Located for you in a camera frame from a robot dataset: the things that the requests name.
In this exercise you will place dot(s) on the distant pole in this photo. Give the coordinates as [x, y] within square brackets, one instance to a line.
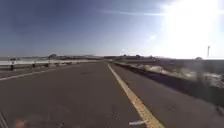
[208, 51]

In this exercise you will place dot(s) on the low concrete roadside wall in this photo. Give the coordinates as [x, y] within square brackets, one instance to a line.
[173, 80]

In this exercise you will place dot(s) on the white roadside guardrail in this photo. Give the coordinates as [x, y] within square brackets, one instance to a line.
[40, 62]

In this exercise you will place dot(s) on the dry scrub ground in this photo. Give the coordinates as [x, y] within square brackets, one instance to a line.
[186, 68]

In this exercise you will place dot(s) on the grey asphalt road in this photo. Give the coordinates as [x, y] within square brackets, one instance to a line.
[83, 96]

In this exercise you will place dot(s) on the white litter scrap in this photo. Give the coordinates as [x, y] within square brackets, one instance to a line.
[137, 122]

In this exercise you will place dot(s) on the yellow painted line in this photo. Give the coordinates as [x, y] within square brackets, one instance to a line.
[130, 95]

